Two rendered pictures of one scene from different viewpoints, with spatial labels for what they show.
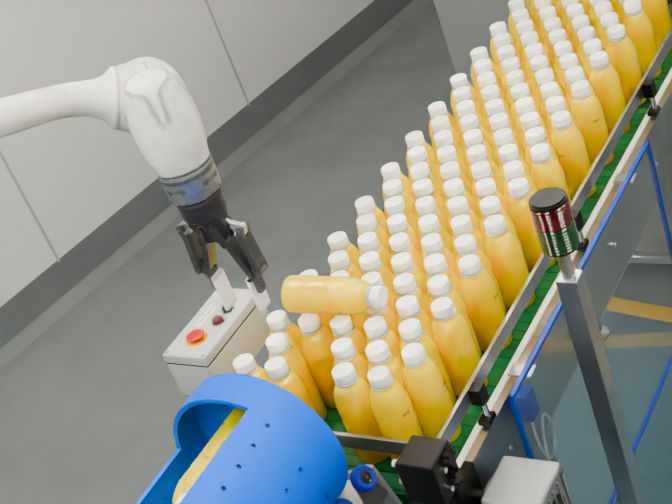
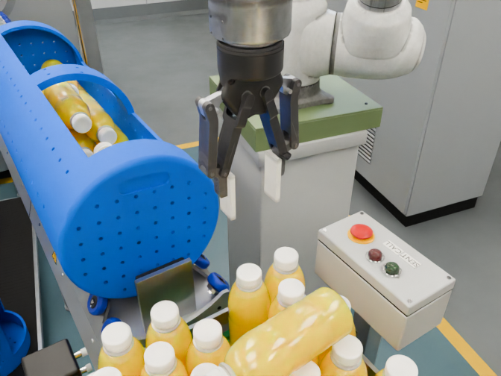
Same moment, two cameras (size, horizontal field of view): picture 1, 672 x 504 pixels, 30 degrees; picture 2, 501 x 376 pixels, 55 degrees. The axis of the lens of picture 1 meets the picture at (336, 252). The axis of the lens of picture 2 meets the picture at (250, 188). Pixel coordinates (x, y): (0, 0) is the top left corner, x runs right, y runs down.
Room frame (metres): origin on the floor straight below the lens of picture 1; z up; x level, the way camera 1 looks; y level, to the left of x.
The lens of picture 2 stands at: (1.95, -0.34, 1.62)
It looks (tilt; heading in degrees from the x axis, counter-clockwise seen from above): 35 degrees down; 107
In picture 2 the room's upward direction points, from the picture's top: straight up
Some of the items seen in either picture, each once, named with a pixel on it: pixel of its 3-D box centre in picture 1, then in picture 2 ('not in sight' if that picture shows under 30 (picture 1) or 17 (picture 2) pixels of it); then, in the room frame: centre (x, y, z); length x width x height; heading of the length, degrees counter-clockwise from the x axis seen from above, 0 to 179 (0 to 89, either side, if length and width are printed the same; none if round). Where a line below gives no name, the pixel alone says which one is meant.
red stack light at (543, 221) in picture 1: (551, 212); not in sight; (1.70, -0.35, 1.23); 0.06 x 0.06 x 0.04
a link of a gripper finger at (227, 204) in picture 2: (258, 291); (227, 192); (1.77, 0.14, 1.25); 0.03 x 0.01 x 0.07; 140
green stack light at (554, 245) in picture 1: (557, 234); not in sight; (1.70, -0.35, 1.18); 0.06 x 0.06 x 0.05
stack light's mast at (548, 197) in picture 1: (558, 237); not in sight; (1.70, -0.35, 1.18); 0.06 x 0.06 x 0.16
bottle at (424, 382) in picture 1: (429, 396); not in sight; (1.68, -0.06, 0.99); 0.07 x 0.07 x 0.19
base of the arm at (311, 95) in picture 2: not in sight; (286, 83); (1.68, 0.90, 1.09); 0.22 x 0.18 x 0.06; 135
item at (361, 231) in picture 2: (195, 336); (361, 232); (1.95, 0.30, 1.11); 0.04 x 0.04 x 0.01
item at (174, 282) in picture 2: not in sight; (165, 293); (1.64, 0.18, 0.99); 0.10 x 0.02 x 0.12; 50
